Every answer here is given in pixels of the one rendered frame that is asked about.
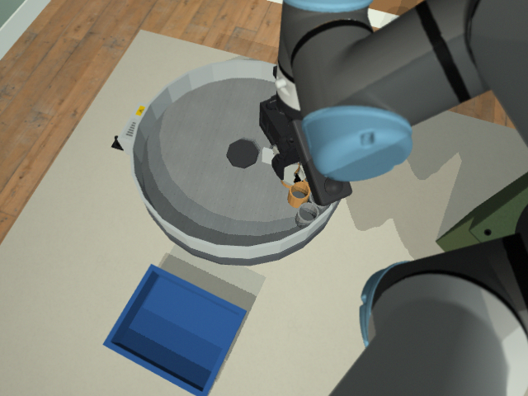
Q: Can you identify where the grey metal sleeve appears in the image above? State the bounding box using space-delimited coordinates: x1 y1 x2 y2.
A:
295 202 319 229
307 192 328 214

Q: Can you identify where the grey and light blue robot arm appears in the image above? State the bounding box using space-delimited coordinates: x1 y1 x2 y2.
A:
275 0 528 396

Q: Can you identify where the blue crate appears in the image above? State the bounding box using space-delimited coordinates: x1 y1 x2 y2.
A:
103 264 244 396

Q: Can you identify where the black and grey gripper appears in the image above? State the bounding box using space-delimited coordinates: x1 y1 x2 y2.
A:
259 90 306 186

